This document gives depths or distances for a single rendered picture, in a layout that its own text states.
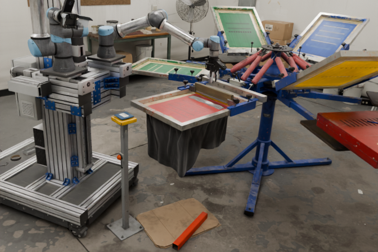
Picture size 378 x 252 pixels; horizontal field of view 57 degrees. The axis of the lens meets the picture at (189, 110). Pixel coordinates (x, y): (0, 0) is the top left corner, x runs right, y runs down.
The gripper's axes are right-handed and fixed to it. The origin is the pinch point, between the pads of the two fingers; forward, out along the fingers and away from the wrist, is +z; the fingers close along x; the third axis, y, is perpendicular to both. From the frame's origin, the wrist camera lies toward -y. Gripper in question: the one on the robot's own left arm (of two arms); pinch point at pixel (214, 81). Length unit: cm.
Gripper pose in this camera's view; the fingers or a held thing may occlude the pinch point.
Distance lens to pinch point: 284.3
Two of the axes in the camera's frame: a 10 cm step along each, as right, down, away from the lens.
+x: -7.2, 2.2, -6.6
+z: -0.4, 9.3, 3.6
